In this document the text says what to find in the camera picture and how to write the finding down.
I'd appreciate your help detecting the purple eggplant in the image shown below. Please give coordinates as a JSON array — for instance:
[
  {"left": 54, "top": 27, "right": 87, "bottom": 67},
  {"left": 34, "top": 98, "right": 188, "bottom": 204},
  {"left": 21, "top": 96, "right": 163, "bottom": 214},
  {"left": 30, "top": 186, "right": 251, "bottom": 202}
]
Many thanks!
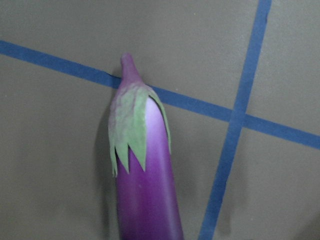
[{"left": 108, "top": 53, "right": 184, "bottom": 240}]

